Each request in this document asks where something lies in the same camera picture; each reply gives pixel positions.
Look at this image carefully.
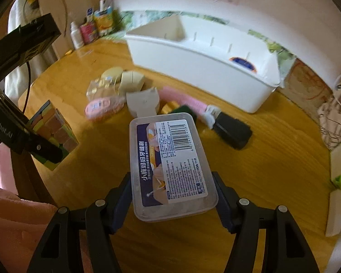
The brown cardboard box with drawings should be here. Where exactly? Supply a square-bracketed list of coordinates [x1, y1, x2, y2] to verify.
[284, 58, 333, 111]

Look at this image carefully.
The clear plastic packet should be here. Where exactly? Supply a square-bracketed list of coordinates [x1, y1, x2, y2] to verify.
[86, 78, 124, 103]

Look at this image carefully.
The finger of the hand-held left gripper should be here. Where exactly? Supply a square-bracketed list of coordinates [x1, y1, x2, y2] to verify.
[24, 132, 63, 164]

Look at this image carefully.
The white cat-shaped holder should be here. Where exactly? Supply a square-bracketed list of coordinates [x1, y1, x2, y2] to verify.
[126, 88, 160, 118]

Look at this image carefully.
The white plastic storage bin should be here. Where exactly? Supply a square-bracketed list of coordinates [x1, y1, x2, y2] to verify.
[123, 15, 281, 114]

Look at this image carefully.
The white and blue bottle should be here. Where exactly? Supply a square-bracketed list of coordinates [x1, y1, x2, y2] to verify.
[99, 0, 115, 13]

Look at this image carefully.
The white curtain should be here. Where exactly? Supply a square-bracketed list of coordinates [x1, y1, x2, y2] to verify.
[4, 0, 71, 103]

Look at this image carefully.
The black charger plug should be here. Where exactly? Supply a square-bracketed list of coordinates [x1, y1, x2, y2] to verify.
[213, 112, 253, 150]

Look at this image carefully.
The dark green block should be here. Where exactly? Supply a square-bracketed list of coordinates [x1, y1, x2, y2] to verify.
[170, 105, 198, 124]

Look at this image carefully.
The cream round case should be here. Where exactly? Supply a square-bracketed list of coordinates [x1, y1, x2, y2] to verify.
[101, 66, 123, 81]

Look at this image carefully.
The white plastic clip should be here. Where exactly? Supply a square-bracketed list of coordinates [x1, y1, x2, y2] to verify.
[205, 105, 223, 129]

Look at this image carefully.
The white foam block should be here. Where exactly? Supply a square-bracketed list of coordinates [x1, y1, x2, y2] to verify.
[325, 190, 341, 237]

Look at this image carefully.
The clear plastic box with label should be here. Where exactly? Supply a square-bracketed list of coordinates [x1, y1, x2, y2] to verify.
[129, 113, 219, 222]

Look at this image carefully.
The patterned fabric bag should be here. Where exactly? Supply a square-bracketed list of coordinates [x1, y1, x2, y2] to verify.
[318, 67, 341, 148]

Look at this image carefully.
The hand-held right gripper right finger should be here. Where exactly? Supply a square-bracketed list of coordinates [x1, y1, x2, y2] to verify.
[212, 171, 320, 273]

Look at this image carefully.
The colourful puzzle cube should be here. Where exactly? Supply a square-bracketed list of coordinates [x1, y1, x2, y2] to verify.
[27, 100, 79, 172]

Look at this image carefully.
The pink cloth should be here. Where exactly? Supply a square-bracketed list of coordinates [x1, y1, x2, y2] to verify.
[0, 189, 88, 273]

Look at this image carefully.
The pink container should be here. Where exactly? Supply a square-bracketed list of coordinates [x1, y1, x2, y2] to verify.
[80, 23, 98, 44]

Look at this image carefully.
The black cable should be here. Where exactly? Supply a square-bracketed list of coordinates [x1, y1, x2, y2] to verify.
[22, 58, 32, 114]

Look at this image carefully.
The pink oval case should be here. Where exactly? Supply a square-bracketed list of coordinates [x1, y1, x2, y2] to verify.
[85, 96, 125, 121]

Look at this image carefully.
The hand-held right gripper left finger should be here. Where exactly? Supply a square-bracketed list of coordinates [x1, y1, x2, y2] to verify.
[27, 172, 134, 273]

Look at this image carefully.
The small yellow object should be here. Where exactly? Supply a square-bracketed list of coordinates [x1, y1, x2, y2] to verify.
[160, 101, 178, 115]

